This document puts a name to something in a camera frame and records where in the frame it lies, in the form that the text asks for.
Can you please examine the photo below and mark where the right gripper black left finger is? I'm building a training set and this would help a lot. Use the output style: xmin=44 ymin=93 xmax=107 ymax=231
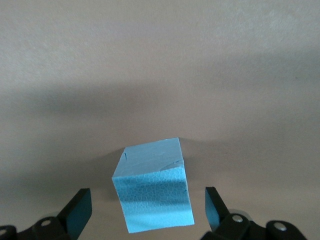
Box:
xmin=0 ymin=187 xmax=93 ymax=240

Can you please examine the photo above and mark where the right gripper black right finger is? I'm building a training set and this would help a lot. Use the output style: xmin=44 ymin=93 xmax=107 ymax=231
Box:
xmin=199 ymin=186 xmax=308 ymax=240

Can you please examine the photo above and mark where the light blue foam block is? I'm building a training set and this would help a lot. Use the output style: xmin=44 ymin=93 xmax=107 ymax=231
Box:
xmin=110 ymin=136 xmax=196 ymax=234

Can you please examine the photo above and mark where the brown table cover sheet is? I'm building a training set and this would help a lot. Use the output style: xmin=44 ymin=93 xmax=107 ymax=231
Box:
xmin=0 ymin=0 xmax=320 ymax=240

